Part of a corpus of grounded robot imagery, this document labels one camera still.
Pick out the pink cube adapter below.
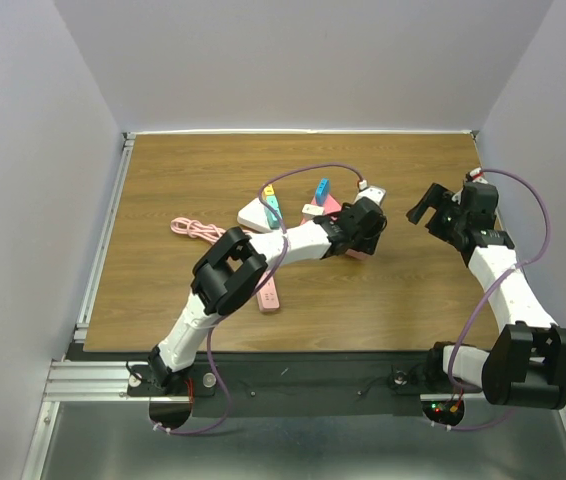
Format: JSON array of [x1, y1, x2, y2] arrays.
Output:
[[346, 249, 369, 260]]

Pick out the pink triangular power strip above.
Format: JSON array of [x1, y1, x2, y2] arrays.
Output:
[[300, 194, 341, 225]]

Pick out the white cube charger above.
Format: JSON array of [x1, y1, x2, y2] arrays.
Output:
[[302, 204, 324, 220]]

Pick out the white triangular power strip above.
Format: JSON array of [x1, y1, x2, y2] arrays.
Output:
[[237, 198, 273, 233]]

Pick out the pink long power strip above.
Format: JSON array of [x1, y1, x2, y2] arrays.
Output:
[[256, 278, 280, 313]]

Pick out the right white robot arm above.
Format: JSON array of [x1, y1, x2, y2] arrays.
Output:
[[407, 182, 566, 410]]

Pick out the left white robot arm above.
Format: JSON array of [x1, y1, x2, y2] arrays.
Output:
[[148, 198, 387, 394]]

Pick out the blue plug adapter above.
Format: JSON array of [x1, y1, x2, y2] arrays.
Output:
[[314, 178, 331, 206]]

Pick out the teal usb charger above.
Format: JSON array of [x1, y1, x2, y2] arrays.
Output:
[[264, 195, 282, 230]]

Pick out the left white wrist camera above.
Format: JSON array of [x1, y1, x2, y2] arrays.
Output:
[[354, 186, 386, 207]]

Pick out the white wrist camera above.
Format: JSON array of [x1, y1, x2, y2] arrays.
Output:
[[452, 168, 488, 204], [354, 186, 386, 207]]

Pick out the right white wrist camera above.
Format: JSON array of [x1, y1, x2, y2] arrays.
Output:
[[452, 168, 488, 204]]

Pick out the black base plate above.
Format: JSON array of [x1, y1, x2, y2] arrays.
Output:
[[127, 351, 469, 419]]

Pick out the pink coiled power cord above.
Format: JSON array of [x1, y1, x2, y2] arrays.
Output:
[[170, 217, 252, 246]]

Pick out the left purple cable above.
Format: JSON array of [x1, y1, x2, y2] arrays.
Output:
[[152, 164, 369, 437]]

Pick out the aluminium frame rail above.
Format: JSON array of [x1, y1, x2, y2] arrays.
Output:
[[42, 132, 137, 401]]

